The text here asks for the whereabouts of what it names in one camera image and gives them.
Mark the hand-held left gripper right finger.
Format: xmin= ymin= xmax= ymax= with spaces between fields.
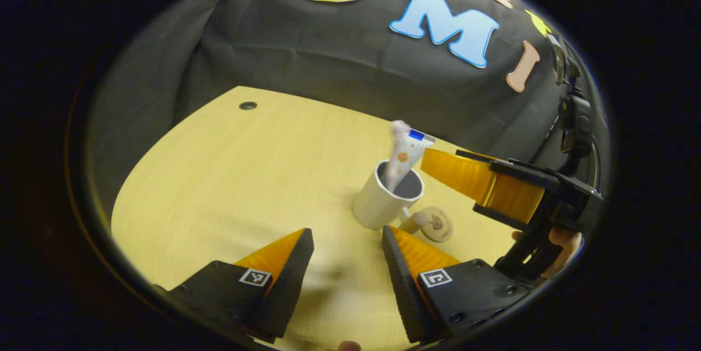
xmin=382 ymin=225 xmax=535 ymax=343

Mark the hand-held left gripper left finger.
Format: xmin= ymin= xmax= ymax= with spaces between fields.
xmin=153 ymin=228 xmax=314 ymax=343

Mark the white toothpaste tube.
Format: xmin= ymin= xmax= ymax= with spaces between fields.
xmin=392 ymin=128 xmax=436 ymax=190

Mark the round wooden coaster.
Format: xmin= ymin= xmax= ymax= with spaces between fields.
xmin=419 ymin=207 xmax=454 ymax=243

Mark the white cup with wooden handle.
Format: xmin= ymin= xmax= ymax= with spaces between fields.
xmin=352 ymin=160 xmax=433 ymax=234

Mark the white toothbrush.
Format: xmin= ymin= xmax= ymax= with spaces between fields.
xmin=385 ymin=120 xmax=410 ymax=187

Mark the light wooden desktop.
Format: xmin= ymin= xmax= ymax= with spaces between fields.
xmin=110 ymin=85 xmax=518 ymax=351

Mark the black backdrop cloth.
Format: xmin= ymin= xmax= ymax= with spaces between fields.
xmin=85 ymin=0 xmax=611 ymax=220

